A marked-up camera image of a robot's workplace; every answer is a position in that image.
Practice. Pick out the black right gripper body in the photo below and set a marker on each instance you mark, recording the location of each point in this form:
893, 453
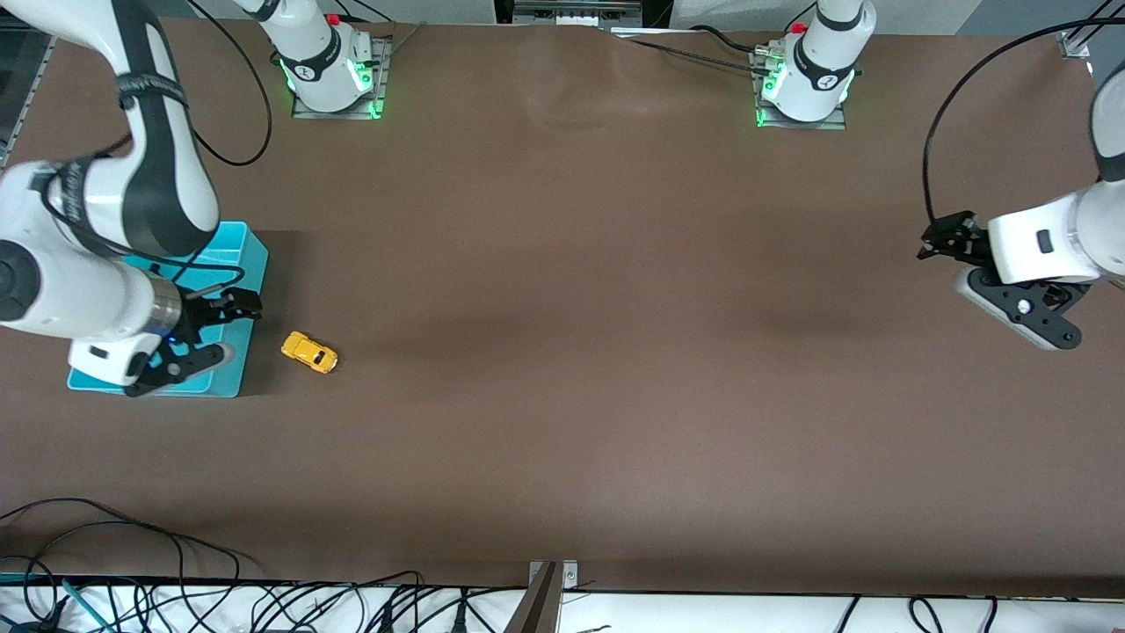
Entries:
208, 312

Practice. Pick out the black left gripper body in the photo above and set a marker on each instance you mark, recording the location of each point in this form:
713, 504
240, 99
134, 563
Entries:
965, 240

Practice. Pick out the yellow beetle toy car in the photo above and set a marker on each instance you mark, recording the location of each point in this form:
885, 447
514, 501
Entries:
309, 352

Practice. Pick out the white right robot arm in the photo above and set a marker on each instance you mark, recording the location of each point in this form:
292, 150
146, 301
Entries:
88, 202

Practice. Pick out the cyan plastic bin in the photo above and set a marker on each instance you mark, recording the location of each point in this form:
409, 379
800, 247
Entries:
246, 264

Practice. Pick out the grey metal side rack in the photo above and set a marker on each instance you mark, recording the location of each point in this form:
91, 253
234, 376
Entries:
22, 88

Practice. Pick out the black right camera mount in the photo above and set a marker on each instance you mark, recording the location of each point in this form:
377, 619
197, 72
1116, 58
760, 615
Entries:
176, 365

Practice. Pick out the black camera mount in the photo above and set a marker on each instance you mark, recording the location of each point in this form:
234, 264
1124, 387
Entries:
1046, 316
176, 365

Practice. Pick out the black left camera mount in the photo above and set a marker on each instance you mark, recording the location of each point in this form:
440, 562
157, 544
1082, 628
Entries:
1046, 316

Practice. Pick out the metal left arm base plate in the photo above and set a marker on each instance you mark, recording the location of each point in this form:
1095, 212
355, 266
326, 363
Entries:
835, 124

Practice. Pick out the small metal corner bracket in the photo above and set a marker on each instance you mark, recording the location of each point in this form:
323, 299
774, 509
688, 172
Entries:
1074, 44

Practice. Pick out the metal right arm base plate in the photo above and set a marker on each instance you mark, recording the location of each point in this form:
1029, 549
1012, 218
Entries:
382, 79

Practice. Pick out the grey metal table bracket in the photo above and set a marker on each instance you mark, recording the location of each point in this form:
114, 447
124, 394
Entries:
538, 607

